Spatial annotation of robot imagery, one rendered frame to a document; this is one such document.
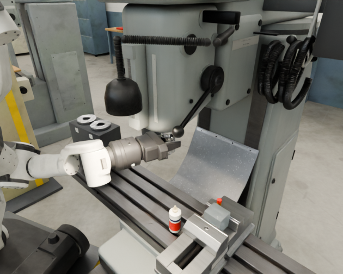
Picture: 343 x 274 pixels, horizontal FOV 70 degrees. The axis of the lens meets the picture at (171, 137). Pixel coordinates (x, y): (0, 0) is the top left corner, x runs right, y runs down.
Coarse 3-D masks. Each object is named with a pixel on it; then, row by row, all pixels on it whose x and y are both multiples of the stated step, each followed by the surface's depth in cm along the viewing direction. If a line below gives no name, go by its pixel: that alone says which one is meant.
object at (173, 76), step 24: (144, 24) 54; (168, 24) 51; (192, 24) 53; (216, 24) 60; (168, 48) 53; (192, 48) 55; (168, 72) 56; (192, 72) 59; (168, 96) 59; (192, 96) 63; (168, 120) 62
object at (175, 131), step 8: (208, 72) 61; (216, 72) 61; (208, 80) 61; (216, 80) 62; (208, 88) 62; (216, 88) 64; (200, 104) 61; (192, 112) 60; (184, 120) 59; (176, 128) 57; (176, 136) 58
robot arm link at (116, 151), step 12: (108, 144) 70; (120, 144) 68; (84, 156) 65; (96, 156) 65; (108, 156) 67; (120, 156) 67; (84, 168) 66; (96, 168) 66; (108, 168) 67; (120, 168) 69; (96, 180) 66; (108, 180) 68
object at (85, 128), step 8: (80, 120) 114; (88, 120) 114; (96, 120) 117; (104, 120) 114; (72, 128) 115; (80, 128) 111; (88, 128) 110; (96, 128) 107; (104, 128) 107; (112, 128) 110; (72, 136) 118; (80, 136) 114; (88, 136) 109; (96, 136) 105; (104, 136) 106; (112, 136) 110; (120, 136) 115; (104, 144) 108
